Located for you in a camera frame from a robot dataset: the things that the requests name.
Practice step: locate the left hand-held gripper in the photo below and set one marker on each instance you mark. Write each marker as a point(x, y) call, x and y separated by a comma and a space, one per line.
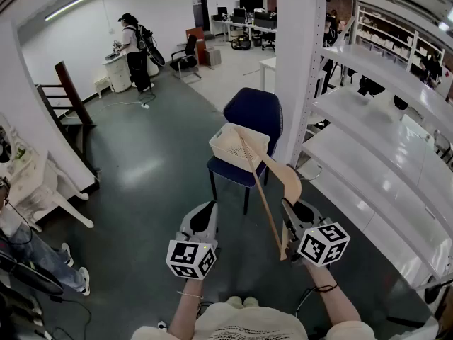
point(191, 257)

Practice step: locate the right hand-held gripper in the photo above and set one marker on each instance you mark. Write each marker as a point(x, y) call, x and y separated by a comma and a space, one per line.
point(322, 244)

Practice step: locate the wooden clothes hanger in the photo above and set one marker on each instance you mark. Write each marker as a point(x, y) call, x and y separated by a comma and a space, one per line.
point(263, 198)

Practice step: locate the cream plastic basket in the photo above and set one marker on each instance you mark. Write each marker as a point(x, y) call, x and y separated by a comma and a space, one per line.
point(230, 147)

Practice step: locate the person's right forearm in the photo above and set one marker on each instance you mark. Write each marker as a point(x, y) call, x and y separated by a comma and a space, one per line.
point(336, 306)

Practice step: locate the person's left forearm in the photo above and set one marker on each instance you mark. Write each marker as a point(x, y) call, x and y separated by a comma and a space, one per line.
point(187, 306)

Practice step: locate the grey box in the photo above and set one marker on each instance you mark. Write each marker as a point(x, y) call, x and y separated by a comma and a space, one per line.
point(212, 57)

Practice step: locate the person's left white shoe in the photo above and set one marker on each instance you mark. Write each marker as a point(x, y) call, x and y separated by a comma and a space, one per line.
point(234, 302)

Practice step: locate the white metal shelf rack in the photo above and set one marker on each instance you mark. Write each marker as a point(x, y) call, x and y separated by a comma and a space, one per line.
point(371, 147)

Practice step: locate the person's cream printed t-shirt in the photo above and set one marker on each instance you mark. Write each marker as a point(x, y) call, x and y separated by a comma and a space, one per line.
point(240, 324)

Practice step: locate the white power adapter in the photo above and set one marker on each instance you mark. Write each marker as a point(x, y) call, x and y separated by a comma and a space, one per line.
point(161, 325)

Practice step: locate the dark blue chair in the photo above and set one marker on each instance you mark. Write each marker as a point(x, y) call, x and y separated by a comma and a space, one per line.
point(253, 106)

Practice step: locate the white power strip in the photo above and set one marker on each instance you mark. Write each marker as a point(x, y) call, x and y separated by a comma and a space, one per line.
point(145, 106)

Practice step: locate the black device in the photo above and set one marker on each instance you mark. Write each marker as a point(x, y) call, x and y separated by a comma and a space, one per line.
point(401, 102)
point(369, 87)

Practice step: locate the white desk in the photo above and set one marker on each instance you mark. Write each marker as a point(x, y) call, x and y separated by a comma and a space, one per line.
point(269, 67)

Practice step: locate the black office chair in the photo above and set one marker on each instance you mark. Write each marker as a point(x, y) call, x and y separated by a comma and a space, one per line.
point(185, 60)

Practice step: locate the white ornate dressing table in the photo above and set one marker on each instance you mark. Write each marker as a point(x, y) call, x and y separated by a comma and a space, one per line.
point(39, 186)

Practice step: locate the white round cabinet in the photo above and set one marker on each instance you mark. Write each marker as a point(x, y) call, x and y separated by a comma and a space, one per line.
point(118, 71)

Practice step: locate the white ornate stool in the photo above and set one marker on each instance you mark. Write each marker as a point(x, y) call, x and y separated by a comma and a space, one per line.
point(101, 80)

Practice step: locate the yellow and black machine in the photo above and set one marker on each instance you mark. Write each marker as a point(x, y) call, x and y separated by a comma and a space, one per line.
point(240, 42)

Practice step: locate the red-brown wooden board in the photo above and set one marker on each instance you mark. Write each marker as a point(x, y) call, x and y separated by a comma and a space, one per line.
point(196, 35)

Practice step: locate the black backpack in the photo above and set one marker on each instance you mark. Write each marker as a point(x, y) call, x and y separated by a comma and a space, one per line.
point(148, 42)

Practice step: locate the white shelf with boxes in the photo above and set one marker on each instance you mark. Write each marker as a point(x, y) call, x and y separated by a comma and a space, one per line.
point(389, 41)

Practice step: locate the row of desks with monitors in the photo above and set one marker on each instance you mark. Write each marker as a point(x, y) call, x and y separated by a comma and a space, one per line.
point(244, 21)

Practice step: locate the long ceiling light tube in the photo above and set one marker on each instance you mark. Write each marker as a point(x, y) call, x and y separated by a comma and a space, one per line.
point(74, 4)

